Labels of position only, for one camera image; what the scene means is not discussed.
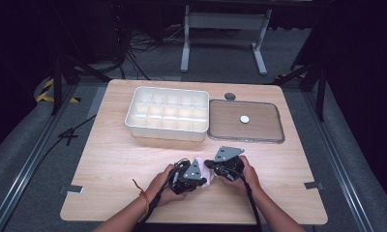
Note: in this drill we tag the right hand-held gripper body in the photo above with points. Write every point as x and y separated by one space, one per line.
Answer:
228 158

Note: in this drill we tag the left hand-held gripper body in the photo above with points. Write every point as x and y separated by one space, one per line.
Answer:
193 172

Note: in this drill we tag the pink sock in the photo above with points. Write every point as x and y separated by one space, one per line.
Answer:
209 172

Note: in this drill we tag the person's right hand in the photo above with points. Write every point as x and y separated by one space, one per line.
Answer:
246 177

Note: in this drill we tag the person's left hand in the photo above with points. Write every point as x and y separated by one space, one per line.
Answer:
164 190

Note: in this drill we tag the transparent lid with white knob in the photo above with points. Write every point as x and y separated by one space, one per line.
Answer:
246 124

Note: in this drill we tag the grey round table grommet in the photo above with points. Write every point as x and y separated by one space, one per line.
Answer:
229 96

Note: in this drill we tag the white compartment storage box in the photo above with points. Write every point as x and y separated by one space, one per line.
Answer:
167 112

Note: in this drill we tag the grey tape piece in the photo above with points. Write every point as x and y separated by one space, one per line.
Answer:
314 185
74 189

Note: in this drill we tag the black metal stand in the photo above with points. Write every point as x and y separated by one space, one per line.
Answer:
320 90
56 87

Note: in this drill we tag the yellow and black floor tape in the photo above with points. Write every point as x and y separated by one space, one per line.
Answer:
46 95

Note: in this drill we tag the aluminium floor rail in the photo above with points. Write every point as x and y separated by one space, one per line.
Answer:
340 167
23 170

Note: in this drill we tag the white metal table frame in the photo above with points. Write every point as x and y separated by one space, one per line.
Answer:
225 21

